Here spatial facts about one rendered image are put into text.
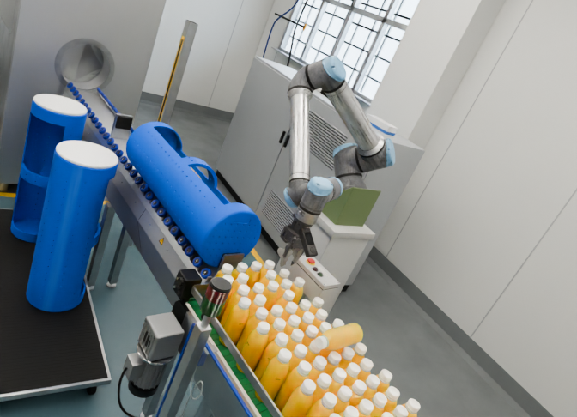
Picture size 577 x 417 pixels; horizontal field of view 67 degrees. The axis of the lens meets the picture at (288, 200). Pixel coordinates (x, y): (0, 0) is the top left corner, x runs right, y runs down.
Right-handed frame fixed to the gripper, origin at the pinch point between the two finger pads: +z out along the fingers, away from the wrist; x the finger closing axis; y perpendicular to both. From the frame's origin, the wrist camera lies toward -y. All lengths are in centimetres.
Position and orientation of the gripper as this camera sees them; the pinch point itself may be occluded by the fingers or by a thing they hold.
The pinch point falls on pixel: (288, 264)
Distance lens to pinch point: 175.3
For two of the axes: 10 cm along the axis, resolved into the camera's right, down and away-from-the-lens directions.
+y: -5.8, -5.2, 6.3
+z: -3.8, 8.5, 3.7
